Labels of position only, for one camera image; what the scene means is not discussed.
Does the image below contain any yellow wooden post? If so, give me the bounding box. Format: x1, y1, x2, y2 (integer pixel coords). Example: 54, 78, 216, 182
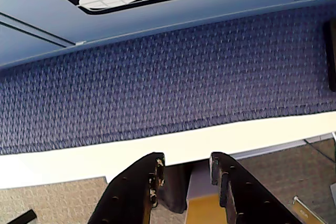
185, 168, 221, 224

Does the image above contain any black bar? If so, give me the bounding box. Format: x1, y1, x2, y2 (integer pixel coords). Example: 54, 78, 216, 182
7, 209, 36, 224

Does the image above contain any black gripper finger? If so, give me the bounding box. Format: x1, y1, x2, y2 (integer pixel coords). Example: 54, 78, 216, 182
88, 152, 166, 224
209, 151, 303, 224

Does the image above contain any black rectangular object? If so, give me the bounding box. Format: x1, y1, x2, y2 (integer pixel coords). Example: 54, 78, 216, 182
323, 20, 336, 91

